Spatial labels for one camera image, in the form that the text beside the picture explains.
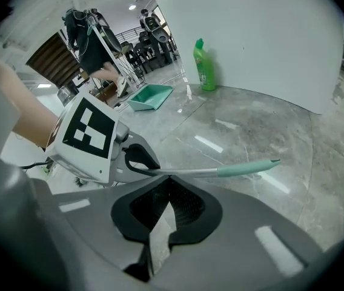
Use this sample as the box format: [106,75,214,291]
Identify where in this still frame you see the green long-handled dustpan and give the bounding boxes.
[88,22,174,112]

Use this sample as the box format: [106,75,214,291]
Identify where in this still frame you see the black metal railing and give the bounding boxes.
[114,25,148,44]

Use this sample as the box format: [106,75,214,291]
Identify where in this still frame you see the black desk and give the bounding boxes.
[120,39,176,74]

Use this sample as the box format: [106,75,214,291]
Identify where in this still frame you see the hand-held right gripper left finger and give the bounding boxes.
[42,175,170,270]

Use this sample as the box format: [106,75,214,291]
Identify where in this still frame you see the person's left forearm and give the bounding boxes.
[0,38,62,150]

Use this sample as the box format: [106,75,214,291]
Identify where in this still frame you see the green broom with metal handle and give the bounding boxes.
[71,158,282,188]

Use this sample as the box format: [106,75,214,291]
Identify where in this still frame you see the gray shell backpack rig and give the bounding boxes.
[82,7,122,53]
[144,15,170,44]

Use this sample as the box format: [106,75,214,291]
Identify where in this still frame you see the green cleaner bottle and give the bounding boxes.
[193,38,218,92]

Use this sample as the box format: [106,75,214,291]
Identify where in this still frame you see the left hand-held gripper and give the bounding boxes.
[45,90,162,186]

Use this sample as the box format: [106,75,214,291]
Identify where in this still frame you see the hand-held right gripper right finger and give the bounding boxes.
[168,175,325,285]

